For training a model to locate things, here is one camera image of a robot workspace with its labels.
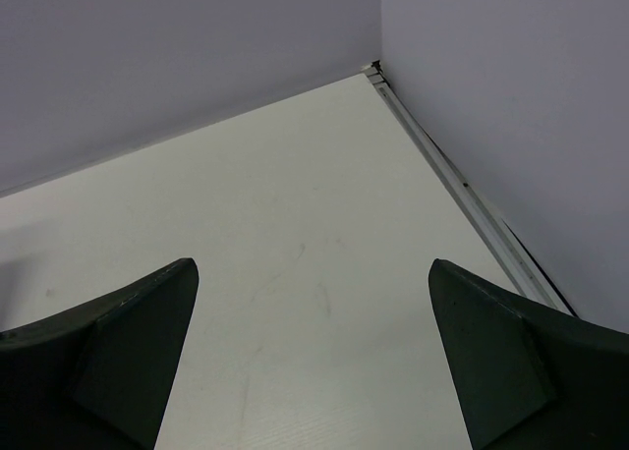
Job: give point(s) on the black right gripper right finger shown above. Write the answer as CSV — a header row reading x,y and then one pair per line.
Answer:
x,y
528,376

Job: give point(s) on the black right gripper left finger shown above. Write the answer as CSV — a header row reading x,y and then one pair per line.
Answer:
x,y
98,375

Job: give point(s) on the aluminium right side rail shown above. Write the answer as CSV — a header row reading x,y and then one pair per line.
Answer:
x,y
515,260

